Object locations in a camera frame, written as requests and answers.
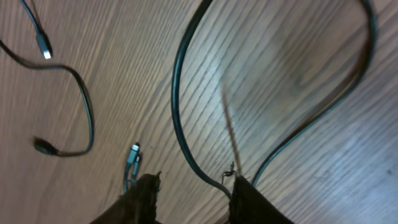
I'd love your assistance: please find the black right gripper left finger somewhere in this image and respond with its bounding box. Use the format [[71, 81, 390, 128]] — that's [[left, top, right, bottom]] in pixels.
[[90, 172, 161, 224]]

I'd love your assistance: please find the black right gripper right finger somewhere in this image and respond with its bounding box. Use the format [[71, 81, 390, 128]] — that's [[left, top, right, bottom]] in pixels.
[[222, 162, 293, 224]]

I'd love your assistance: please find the black thin cable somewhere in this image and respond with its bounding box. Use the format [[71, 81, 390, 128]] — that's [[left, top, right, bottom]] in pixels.
[[0, 0, 96, 158]]

